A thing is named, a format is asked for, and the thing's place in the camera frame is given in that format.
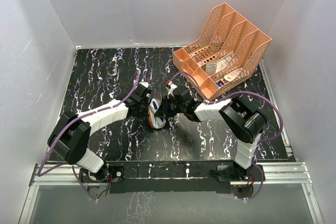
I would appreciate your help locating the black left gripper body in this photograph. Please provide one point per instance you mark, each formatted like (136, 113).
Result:
(143, 112)

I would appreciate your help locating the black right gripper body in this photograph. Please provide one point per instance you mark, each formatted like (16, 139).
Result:
(171, 104)

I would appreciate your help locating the brown glasses case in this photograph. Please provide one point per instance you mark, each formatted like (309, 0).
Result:
(155, 122)

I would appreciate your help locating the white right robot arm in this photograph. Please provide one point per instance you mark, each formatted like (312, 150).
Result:
(244, 119)

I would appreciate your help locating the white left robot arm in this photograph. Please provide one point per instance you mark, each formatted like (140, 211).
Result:
(74, 130)

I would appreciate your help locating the red and blue small items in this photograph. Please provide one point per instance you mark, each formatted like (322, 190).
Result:
(220, 83)

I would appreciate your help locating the grey folded pouch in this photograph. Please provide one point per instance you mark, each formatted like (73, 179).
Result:
(211, 68)

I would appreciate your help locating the white round disc item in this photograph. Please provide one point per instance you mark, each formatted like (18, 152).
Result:
(232, 75)

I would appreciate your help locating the peach plastic desk organizer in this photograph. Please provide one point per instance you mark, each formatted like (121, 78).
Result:
(229, 39)

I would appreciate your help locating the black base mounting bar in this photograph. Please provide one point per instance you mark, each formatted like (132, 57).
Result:
(216, 179)

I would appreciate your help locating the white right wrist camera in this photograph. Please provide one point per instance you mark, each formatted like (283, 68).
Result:
(170, 86)

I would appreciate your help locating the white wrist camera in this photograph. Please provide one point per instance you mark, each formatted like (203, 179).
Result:
(143, 86)
(170, 86)

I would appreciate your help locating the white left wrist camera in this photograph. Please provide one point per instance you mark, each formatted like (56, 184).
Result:
(143, 86)

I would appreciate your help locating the aluminium frame rail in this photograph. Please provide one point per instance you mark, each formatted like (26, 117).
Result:
(274, 172)

